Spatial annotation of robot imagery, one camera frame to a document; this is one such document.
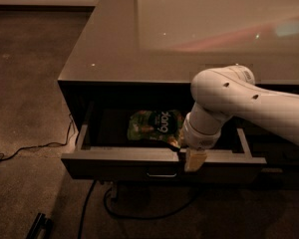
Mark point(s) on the green snack bag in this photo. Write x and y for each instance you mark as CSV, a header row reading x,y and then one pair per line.
x,y
164,126

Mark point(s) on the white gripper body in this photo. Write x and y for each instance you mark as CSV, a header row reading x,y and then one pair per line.
x,y
198,138

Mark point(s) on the drawer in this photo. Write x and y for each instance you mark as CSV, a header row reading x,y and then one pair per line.
x,y
102,153

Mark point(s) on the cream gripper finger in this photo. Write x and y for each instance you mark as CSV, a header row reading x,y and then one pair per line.
x,y
194,159

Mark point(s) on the dark cabinet with glossy top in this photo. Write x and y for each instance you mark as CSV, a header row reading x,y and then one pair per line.
x,y
141,55

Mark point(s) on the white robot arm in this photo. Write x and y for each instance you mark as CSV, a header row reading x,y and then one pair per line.
x,y
223,93

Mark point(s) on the black metal bracket on floor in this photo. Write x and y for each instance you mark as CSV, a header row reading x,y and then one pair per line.
x,y
41,227

